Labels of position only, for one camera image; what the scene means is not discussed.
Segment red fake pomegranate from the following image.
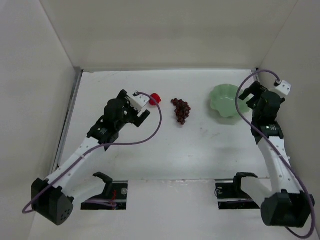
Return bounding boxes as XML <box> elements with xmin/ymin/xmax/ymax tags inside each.
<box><xmin>149</xmin><ymin>93</ymin><xmax>162</xmax><ymax>106</ymax></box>

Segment dark red fake grapes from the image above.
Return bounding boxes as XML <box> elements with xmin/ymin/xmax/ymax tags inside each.
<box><xmin>170</xmin><ymin>98</ymin><xmax>191</xmax><ymax>125</ymax></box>

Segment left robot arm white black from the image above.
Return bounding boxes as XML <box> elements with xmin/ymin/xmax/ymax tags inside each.
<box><xmin>22</xmin><ymin>89</ymin><xmax>156</xmax><ymax>226</ymax></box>

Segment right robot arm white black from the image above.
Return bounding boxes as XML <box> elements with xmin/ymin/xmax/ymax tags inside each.
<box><xmin>233</xmin><ymin>81</ymin><xmax>315</xmax><ymax>228</ymax></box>

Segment green glass fruit bowl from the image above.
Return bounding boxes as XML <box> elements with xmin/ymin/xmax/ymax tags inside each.
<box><xmin>209</xmin><ymin>84</ymin><xmax>240</xmax><ymax>118</ymax></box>

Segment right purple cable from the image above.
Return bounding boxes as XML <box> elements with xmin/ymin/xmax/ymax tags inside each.
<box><xmin>235</xmin><ymin>69</ymin><xmax>315</xmax><ymax>238</ymax></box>

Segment purple cable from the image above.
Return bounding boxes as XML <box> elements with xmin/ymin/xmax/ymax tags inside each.
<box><xmin>235</xmin><ymin>69</ymin><xmax>315</xmax><ymax>238</ymax></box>
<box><xmin>22</xmin><ymin>91</ymin><xmax>164</xmax><ymax>215</ymax></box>

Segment right aluminium frame rail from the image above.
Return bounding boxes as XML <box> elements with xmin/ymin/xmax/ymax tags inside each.
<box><xmin>251</xmin><ymin>67</ymin><xmax>293</xmax><ymax>178</ymax></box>

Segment aluminium frame rail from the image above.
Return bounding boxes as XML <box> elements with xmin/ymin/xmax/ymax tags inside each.
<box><xmin>49</xmin><ymin>67</ymin><xmax>84</xmax><ymax>174</ymax></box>
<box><xmin>251</xmin><ymin>67</ymin><xmax>293</xmax><ymax>178</ymax></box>

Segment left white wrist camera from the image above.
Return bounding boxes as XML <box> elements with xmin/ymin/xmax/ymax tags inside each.
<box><xmin>128</xmin><ymin>91</ymin><xmax>150</xmax><ymax>112</ymax></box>

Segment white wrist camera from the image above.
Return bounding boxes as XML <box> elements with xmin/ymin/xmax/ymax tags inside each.
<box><xmin>272</xmin><ymin>80</ymin><xmax>292</xmax><ymax>98</ymax></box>
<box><xmin>128</xmin><ymin>91</ymin><xmax>150</xmax><ymax>112</ymax></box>

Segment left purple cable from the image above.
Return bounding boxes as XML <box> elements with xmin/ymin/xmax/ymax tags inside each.
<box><xmin>22</xmin><ymin>91</ymin><xmax>164</xmax><ymax>215</ymax></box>

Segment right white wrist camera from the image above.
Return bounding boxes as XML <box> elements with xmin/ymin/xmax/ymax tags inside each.
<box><xmin>272</xmin><ymin>80</ymin><xmax>292</xmax><ymax>98</ymax></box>

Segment left aluminium frame rail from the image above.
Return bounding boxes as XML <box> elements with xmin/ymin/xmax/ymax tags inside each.
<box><xmin>49</xmin><ymin>67</ymin><xmax>84</xmax><ymax>174</ymax></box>

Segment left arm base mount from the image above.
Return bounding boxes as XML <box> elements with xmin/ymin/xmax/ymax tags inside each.
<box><xmin>81</xmin><ymin>181</ymin><xmax>129</xmax><ymax>211</ymax></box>

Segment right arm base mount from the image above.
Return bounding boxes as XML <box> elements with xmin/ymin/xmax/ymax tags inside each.
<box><xmin>214</xmin><ymin>181</ymin><xmax>260</xmax><ymax>210</ymax></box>

